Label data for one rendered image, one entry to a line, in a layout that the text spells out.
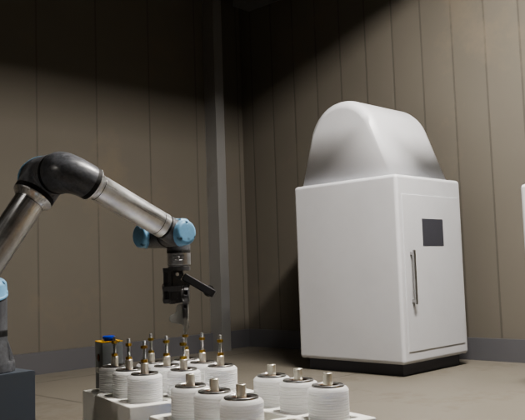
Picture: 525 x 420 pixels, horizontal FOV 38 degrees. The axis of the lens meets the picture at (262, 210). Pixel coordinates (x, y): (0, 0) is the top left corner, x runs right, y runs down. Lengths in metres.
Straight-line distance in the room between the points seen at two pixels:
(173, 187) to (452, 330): 2.05
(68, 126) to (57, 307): 1.05
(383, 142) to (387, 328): 0.91
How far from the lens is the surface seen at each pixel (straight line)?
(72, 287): 4.52
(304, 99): 5.14
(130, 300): 4.75
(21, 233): 2.15
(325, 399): 1.78
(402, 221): 3.70
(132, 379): 2.13
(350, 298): 3.85
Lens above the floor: 0.52
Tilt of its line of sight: 5 degrees up
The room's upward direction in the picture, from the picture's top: 2 degrees counter-clockwise
